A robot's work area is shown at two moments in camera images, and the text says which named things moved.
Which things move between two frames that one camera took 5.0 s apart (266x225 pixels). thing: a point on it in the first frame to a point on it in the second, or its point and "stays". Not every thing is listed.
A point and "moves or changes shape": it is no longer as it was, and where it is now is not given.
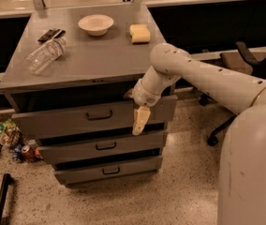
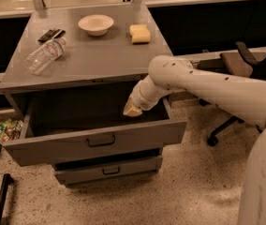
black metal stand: (2, 199) stays
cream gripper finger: (140, 117) to (130, 110)
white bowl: (96, 24) stays
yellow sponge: (140, 34) stays
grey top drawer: (110, 116) moves or changes shape
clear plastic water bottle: (42, 57) stays
